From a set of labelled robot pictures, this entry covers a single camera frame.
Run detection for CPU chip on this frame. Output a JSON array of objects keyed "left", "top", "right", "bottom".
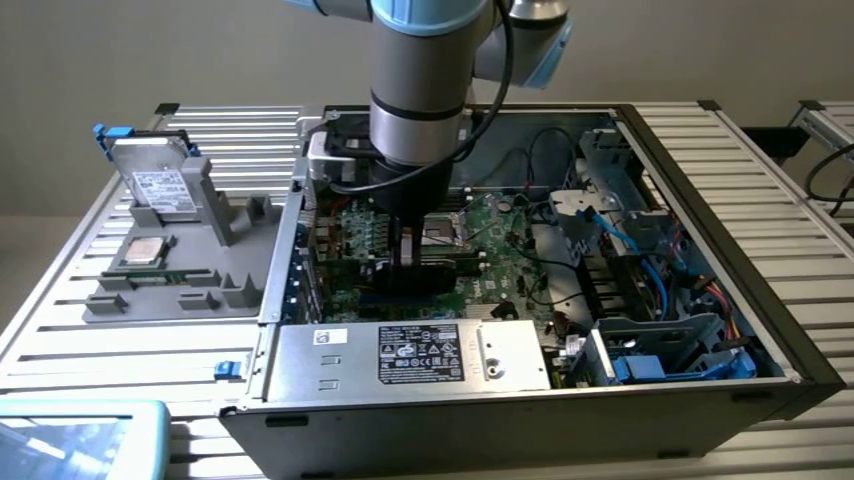
[{"left": 113, "top": 235, "right": 177, "bottom": 270}]

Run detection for black looped wire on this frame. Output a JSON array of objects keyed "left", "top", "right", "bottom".
[{"left": 518, "top": 126, "right": 576, "bottom": 202}]

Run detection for black graphics card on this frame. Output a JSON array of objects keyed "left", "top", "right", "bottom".
[{"left": 363, "top": 257, "right": 462, "bottom": 300}]

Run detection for silver hard disk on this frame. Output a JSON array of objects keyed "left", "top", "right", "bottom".
[{"left": 109, "top": 137, "right": 200, "bottom": 215}]

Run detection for metal CPU socket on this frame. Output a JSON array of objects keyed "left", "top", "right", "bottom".
[{"left": 419, "top": 209, "right": 479, "bottom": 246}]

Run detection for grey parts rack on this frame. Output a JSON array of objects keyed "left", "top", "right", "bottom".
[{"left": 80, "top": 157, "right": 285, "bottom": 325}]

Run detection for grey metal disk bay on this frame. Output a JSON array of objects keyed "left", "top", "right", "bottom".
[{"left": 550, "top": 127, "right": 676, "bottom": 254}]

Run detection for blue disk caddy bracket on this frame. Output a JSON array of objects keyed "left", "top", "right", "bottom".
[{"left": 91, "top": 123, "right": 203, "bottom": 167}]

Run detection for blue teach pendant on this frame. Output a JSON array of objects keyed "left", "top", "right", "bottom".
[{"left": 0, "top": 399, "right": 172, "bottom": 480}]

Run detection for green motherboard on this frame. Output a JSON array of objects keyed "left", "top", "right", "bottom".
[{"left": 312, "top": 192, "right": 556, "bottom": 322}]

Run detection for red yellow power wires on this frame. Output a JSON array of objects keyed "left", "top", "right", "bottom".
[{"left": 692, "top": 278, "right": 747, "bottom": 352}]

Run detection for open black PC case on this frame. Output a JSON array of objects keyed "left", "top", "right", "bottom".
[{"left": 217, "top": 103, "right": 847, "bottom": 479}]

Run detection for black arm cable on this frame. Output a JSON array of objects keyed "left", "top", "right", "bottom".
[{"left": 329, "top": 0, "right": 519, "bottom": 196}]

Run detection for blue SATA wire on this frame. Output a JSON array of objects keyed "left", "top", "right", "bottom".
[{"left": 584, "top": 208, "right": 692, "bottom": 322}]

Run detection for black thick cable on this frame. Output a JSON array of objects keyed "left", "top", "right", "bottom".
[{"left": 803, "top": 142, "right": 854, "bottom": 217}]

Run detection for silver power supply unit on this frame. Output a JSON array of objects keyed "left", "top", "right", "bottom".
[{"left": 264, "top": 319, "right": 554, "bottom": 401}]

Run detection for green RAM stick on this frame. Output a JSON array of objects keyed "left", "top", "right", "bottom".
[{"left": 99, "top": 268, "right": 212, "bottom": 282}]

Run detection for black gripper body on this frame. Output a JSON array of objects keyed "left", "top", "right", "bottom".
[{"left": 368, "top": 158, "right": 456, "bottom": 222}]

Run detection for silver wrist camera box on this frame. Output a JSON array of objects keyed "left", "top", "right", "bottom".
[{"left": 307, "top": 132, "right": 367, "bottom": 182}]

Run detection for disk bay with blue caddy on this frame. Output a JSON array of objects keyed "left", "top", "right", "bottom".
[{"left": 578, "top": 312, "right": 759, "bottom": 387}]

